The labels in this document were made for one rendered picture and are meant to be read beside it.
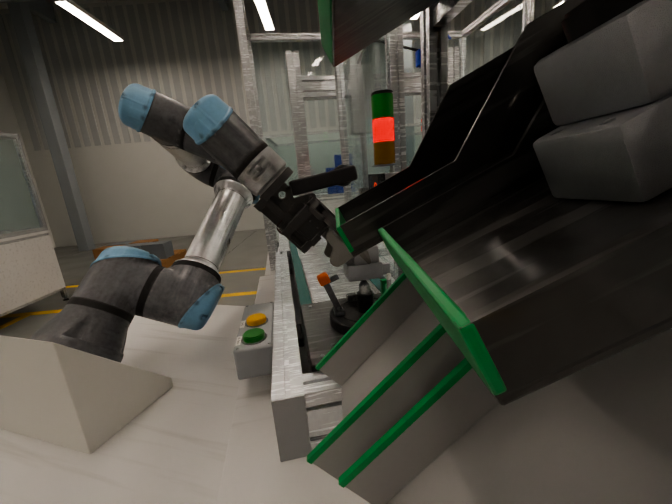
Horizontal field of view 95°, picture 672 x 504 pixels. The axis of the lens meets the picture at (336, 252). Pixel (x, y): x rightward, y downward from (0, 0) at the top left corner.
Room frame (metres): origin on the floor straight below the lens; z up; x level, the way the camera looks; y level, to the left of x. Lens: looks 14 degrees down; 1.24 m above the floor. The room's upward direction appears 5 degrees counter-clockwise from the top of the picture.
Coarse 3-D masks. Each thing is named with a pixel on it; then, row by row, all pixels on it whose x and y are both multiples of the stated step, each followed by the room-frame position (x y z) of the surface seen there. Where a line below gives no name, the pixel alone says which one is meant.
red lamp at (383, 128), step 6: (378, 120) 0.73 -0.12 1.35; (384, 120) 0.73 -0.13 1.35; (390, 120) 0.73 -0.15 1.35; (372, 126) 0.76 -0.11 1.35; (378, 126) 0.73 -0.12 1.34; (384, 126) 0.73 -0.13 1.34; (390, 126) 0.73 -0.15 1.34; (378, 132) 0.74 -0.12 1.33; (384, 132) 0.73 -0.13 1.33; (390, 132) 0.73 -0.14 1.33; (378, 138) 0.74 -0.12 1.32; (384, 138) 0.73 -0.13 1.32; (390, 138) 0.73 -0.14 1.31
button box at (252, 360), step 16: (256, 304) 0.70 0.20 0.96; (272, 304) 0.69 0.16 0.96; (272, 320) 0.60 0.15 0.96; (240, 336) 0.54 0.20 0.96; (272, 336) 0.53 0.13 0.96; (240, 352) 0.49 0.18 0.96; (256, 352) 0.50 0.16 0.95; (272, 352) 0.50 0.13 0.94; (240, 368) 0.49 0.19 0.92; (256, 368) 0.49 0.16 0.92
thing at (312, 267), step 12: (300, 264) 1.07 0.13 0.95; (312, 264) 1.16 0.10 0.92; (324, 264) 1.15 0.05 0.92; (300, 276) 0.93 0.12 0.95; (312, 276) 1.01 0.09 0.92; (384, 276) 0.82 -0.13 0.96; (300, 288) 0.82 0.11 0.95; (312, 288) 0.89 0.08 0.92; (324, 288) 0.88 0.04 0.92; (336, 288) 0.88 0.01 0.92; (348, 288) 0.87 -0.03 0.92; (372, 288) 0.82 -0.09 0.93; (300, 300) 0.73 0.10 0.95; (324, 300) 0.79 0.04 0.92; (300, 312) 0.79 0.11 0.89
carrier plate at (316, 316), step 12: (312, 312) 0.60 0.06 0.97; (324, 312) 0.60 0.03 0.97; (312, 324) 0.55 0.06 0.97; (324, 324) 0.54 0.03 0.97; (312, 336) 0.50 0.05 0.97; (324, 336) 0.50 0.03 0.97; (336, 336) 0.49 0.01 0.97; (312, 348) 0.46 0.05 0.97; (324, 348) 0.46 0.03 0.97; (312, 360) 0.42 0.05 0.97
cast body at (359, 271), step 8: (376, 248) 0.53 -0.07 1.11; (360, 256) 0.53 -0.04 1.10; (376, 256) 0.53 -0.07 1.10; (344, 264) 0.55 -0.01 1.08; (352, 264) 0.53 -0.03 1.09; (360, 264) 0.53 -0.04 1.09; (368, 264) 0.53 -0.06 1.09; (376, 264) 0.53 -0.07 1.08; (384, 264) 0.55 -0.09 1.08; (344, 272) 0.56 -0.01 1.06; (352, 272) 0.52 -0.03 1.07; (360, 272) 0.53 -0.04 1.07; (368, 272) 0.53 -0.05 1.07; (376, 272) 0.53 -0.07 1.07; (384, 272) 0.55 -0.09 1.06; (352, 280) 0.52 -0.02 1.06
